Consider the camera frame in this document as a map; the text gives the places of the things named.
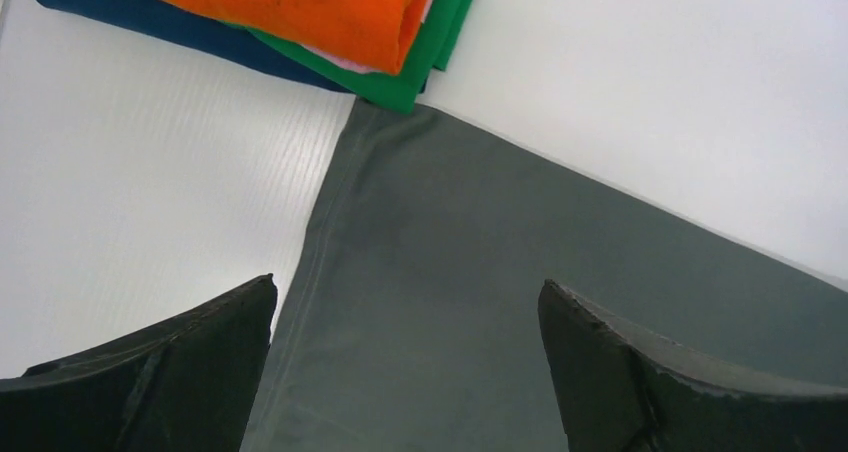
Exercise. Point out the dark grey t-shirt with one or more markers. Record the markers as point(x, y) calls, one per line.
point(411, 322)

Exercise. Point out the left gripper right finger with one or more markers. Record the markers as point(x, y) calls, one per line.
point(622, 387)

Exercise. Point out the orange folded t-shirt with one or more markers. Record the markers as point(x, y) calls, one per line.
point(365, 31)

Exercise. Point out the green folded t-shirt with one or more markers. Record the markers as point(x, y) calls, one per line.
point(431, 49)

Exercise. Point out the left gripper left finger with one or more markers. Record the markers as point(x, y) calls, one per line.
point(187, 383)

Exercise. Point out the blue folded t-shirt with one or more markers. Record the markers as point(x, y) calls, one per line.
point(163, 21)

